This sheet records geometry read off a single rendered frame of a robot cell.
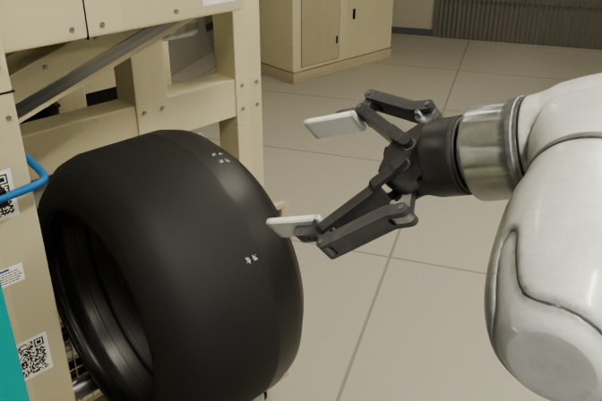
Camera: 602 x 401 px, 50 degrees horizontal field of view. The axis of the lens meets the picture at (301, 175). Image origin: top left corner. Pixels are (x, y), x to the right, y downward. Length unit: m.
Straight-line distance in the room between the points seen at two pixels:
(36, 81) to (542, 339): 1.19
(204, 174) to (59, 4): 0.40
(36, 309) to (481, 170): 0.77
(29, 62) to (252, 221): 0.58
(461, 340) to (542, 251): 2.68
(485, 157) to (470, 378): 2.37
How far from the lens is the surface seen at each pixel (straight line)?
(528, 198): 0.44
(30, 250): 1.07
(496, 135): 0.56
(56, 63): 1.43
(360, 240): 0.63
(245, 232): 1.11
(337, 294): 3.26
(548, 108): 0.54
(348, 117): 0.72
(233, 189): 1.14
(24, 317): 1.12
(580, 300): 0.39
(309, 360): 2.90
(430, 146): 0.60
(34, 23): 1.25
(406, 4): 8.14
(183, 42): 6.88
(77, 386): 1.54
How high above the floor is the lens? 1.94
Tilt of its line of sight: 26 degrees down
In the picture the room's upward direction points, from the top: straight up
